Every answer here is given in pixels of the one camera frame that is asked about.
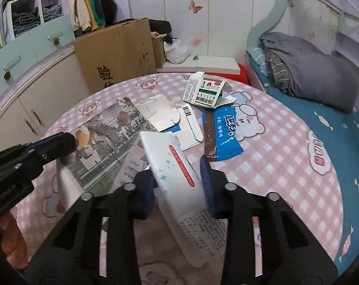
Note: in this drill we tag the teal bed sheet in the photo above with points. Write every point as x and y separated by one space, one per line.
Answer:
339 132

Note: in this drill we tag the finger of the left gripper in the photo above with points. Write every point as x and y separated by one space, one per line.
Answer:
51 148

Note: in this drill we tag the silver foil carton piece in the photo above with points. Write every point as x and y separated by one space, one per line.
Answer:
161 112

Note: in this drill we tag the small brown cardboard box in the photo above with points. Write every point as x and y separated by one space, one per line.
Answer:
158 46

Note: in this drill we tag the white red-striped package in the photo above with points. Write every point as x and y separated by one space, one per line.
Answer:
181 199

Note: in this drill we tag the blue snack wrapper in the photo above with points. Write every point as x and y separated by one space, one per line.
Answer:
219 127

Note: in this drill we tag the large brown cardboard box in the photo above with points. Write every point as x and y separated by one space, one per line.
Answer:
115 54

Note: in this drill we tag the red storage bench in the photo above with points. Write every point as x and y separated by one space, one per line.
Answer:
219 66

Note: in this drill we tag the white curved cabinet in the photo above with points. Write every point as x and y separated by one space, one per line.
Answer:
35 108

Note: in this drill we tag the white open shelf unit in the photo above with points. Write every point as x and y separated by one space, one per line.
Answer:
20 16

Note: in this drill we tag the white plastic bag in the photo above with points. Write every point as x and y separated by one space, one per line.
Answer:
176 52

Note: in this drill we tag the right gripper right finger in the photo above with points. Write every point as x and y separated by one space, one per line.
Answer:
267 242

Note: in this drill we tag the white medicine box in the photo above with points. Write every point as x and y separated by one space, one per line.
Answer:
204 91

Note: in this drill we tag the blue white carton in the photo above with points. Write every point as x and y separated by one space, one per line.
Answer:
187 131

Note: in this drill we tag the hanging clothes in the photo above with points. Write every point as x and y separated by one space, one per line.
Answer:
91 15

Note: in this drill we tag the left human hand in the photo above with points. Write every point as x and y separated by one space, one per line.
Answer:
12 242

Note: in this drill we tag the printed newspaper sheet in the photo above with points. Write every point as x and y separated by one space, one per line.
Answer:
109 151

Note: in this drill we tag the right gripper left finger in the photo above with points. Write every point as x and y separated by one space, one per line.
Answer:
94 242

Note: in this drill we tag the grey folded quilt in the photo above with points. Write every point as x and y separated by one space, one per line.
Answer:
301 70

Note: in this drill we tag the teal drawer unit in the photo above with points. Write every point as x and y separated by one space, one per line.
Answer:
30 48

